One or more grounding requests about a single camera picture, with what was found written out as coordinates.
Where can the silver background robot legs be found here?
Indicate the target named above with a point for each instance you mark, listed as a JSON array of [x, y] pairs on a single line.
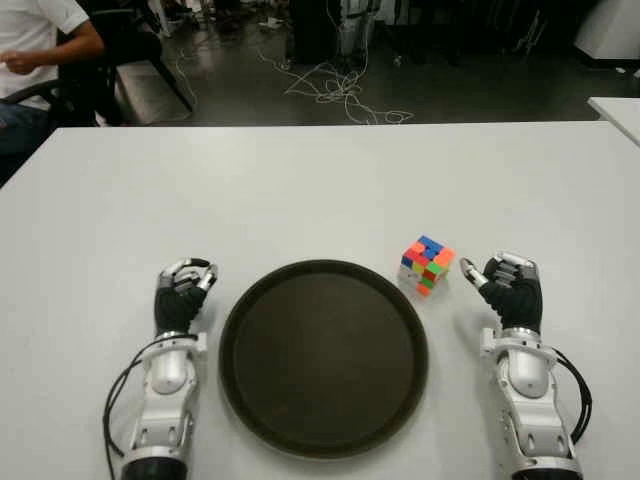
[[350, 25]]

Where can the black chair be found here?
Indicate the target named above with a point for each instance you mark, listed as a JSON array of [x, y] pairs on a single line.
[[125, 45]]

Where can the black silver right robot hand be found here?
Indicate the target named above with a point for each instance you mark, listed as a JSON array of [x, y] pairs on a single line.
[[520, 300]]

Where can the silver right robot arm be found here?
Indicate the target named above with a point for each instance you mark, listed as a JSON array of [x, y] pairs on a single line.
[[525, 365]]

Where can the seated person in white shirt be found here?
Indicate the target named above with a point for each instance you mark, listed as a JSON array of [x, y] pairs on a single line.
[[25, 30]]

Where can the white side table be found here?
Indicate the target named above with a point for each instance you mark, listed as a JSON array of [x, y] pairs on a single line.
[[620, 112]]

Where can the multicoloured Rubik's cube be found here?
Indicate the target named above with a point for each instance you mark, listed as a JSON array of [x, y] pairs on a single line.
[[427, 265]]

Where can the white cabinet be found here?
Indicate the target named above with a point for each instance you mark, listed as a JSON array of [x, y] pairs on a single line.
[[610, 30]]

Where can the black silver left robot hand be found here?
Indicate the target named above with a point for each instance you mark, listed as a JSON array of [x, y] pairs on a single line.
[[177, 305]]

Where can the dark brown round plate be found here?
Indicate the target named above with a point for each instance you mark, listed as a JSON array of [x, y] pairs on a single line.
[[325, 360]]

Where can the black cabinet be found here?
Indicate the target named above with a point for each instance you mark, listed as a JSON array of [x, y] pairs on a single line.
[[310, 30]]

